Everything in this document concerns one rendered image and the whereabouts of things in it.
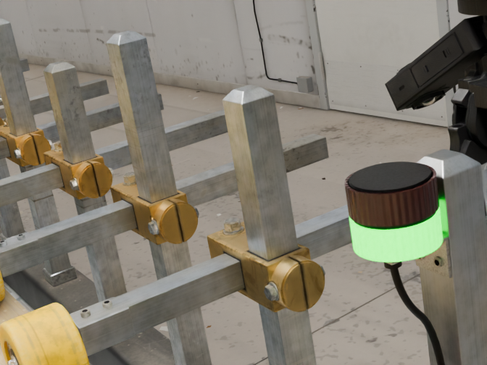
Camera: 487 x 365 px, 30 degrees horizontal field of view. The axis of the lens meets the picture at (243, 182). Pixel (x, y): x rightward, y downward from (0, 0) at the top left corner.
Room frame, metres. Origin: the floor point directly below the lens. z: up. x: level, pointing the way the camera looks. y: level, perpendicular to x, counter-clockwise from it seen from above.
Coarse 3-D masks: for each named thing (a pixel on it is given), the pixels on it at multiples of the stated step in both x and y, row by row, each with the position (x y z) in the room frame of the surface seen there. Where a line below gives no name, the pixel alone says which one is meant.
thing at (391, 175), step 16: (352, 176) 0.57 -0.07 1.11; (368, 176) 0.57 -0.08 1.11; (384, 176) 0.56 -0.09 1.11; (400, 176) 0.55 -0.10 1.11; (416, 176) 0.55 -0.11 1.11; (432, 176) 0.55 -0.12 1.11; (368, 192) 0.54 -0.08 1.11; (384, 192) 0.54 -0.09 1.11; (416, 224) 0.53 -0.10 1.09; (448, 240) 0.56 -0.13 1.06; (432, 256) 0.57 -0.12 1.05; (448, 256) 0.56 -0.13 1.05; (448, 272) 0.56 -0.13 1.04; (400, 288) 0.56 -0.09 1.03; (432, 336) 0.56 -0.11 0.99
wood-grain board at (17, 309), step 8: (8, 296) 0.96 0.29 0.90; (0, 304) 0.94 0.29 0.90; (8, 304) 0.94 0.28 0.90; (16, 304) 0.94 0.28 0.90; (0, 312) 0.92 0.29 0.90; (8, 312) 0.92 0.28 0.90; (16, 312) 0.92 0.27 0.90; (24, 312) 0.91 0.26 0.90; (0, 320) 0.90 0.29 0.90; (0, 344) 0.84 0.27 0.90; (0, 352) 0.83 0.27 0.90; (0, 360) 0.81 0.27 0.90
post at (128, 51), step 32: (128, 32) 1.02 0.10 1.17; (128, 64) 1.00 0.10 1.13; (128, 96) 1.00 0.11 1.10; (128, 128) 1.02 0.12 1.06; (160, 128) 1.01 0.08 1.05; (160, 160) 1.01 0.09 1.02; (160, 192) 1.00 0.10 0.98; (160, 256) 1.01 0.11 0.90; (192, 320) 1.01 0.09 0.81; (192, 352) 1.00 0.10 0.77
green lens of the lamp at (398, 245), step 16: (352, 224) 0.55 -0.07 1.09; (432, 224) 0.54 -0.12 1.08; (352, 240) 0.56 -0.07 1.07; (368, 240) 0.54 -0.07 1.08; (384, 240) 0.53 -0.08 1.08; (400, 240) 0.53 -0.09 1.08; (416, 240) 0.53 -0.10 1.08; (432, 240) 0.54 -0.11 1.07; (368, 256) 0.54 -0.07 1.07; (384, 256) 0.53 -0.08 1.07; (400, 256) 0.53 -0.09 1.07; (416, 256) 0.53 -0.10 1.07
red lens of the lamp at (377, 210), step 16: (352, 192) 0.55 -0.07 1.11; (400, 192) 0.53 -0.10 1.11; (416, 192) 0.53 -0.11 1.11; (432, 192) 0.54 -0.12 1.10; (352, 208) 0.55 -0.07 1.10; (368, 208) 0.54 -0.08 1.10; (384, 208) 0.53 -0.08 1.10; (400, 208) 0.53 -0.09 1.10; (416, 208) 0.53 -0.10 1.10; (432, 208) 0.54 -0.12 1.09; (368, 224) 0.54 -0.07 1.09; (384, 224) 0.53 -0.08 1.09; (400, 224) 0.53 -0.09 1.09
